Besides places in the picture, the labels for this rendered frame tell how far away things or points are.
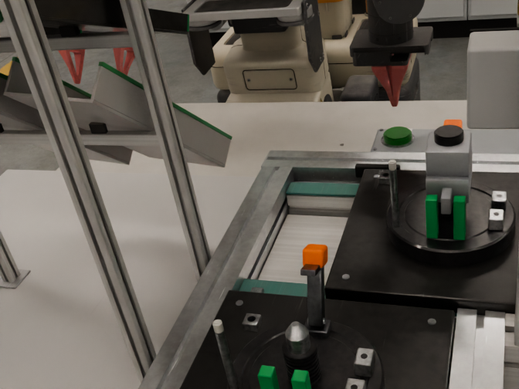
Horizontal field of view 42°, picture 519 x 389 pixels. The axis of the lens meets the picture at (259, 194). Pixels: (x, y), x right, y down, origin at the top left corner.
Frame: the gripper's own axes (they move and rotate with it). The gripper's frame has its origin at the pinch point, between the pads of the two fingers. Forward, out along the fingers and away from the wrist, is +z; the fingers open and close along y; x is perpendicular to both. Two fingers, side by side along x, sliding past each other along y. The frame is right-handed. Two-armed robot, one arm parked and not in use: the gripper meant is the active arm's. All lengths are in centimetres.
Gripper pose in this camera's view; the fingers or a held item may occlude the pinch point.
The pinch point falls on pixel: (395, 99)
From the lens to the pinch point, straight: 97.2
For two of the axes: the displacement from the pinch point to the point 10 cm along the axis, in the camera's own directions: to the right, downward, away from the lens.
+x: 2.9, -5.6, 7.7
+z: 1.6, 8.3, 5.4
